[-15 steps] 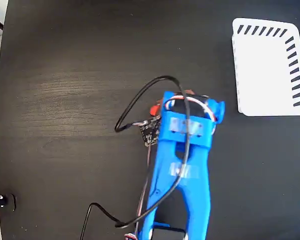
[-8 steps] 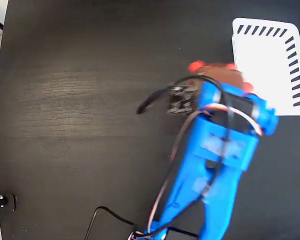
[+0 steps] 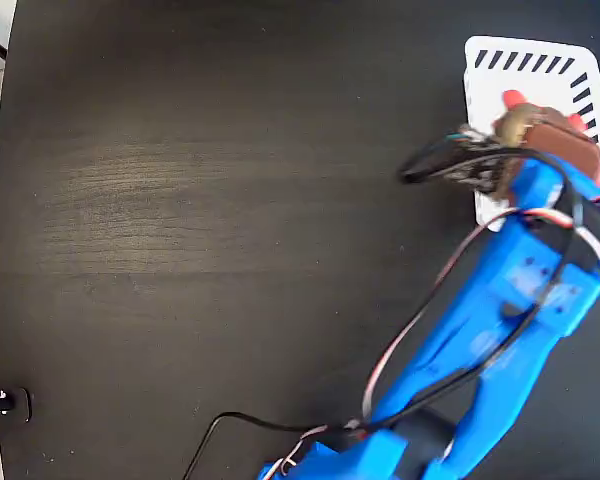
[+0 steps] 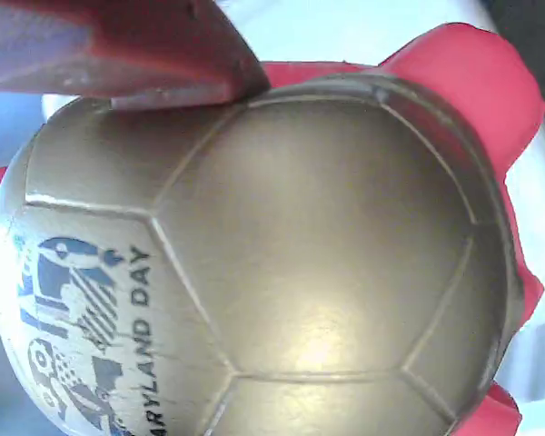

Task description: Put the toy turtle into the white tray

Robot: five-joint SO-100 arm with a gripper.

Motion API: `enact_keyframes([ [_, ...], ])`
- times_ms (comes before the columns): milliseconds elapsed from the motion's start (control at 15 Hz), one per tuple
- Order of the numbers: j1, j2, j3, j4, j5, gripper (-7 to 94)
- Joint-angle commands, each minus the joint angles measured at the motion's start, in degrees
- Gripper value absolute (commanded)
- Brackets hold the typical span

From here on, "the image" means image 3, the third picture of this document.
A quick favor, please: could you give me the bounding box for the bare camera circuit board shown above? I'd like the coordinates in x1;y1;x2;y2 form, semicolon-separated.
447;124;514;197

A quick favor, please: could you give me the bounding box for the white tray with black stripes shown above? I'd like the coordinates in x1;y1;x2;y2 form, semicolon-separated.
462;34;600;233

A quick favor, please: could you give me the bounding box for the red turtle toy gold shell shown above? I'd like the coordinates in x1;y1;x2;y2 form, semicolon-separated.
492;89;600;201

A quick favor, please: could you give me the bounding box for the black table clamp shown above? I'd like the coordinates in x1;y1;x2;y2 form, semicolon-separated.
0;387;34;434

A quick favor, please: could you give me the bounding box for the black camera cable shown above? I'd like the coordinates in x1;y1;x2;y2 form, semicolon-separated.
181;127;589;480

